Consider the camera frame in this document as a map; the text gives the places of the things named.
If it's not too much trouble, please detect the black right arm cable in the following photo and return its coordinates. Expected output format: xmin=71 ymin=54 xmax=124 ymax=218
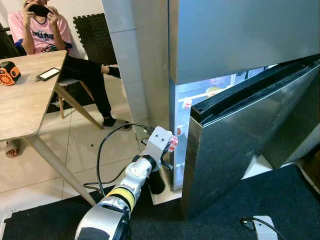
xmin=240 ymin=216 xmax=287 ymax=240

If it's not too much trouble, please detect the orange black portable device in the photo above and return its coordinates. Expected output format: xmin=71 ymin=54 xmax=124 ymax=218
xmin=0 ymin=61 xmax=22 ymax=87

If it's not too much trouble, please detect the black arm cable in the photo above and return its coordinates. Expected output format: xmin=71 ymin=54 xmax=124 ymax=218
xmin=82 ymin=122 xmax=151 ymax=192
xmin=240 ymin=216 xmax=287 ymax=240

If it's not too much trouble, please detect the small white KFC cup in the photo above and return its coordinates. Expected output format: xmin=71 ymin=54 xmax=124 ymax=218
xmin=167 ymin=134 xmax=179 ymax=153
xmin=182 ymin=97 xmax=193 ymax=111

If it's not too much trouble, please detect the light wooden dining table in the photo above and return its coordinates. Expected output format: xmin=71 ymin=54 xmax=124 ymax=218
xmin=0 ymin=50 xmax=104 ymax=207

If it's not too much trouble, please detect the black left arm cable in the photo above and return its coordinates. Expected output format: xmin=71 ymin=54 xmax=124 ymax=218
xmin=82 ymin=122 xmax=151 ymax=192

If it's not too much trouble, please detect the black smartphone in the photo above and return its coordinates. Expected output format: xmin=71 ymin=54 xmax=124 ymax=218
xmin=36 ymin=67 xmax=62 ymax=82

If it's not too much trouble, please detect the person in pink shirt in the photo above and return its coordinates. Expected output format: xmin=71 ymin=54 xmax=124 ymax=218
xmin=7 ymin=0 xmax=122 ymax=129

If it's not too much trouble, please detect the wooden chair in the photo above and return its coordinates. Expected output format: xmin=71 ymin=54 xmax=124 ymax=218
xmin=50 ymin=77 xmax=97 ymax=120

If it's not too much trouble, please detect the black foam mat panel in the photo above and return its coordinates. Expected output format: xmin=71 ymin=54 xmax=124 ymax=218
xmin=72 ymin=13 xmax=119 ymax=67

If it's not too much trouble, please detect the black slipper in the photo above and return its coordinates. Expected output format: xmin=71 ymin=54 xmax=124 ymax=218
xmin=147 ymin=169 xmax=166 ymax=196

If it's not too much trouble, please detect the grey freezer door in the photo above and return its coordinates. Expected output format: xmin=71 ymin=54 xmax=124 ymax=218
xmin=168 ymin=0 xmax=320 ymax=86

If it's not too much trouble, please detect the grey fridge door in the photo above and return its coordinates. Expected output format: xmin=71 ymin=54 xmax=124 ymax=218
xmin=180 ymin=60 xmax=320 ymax=219

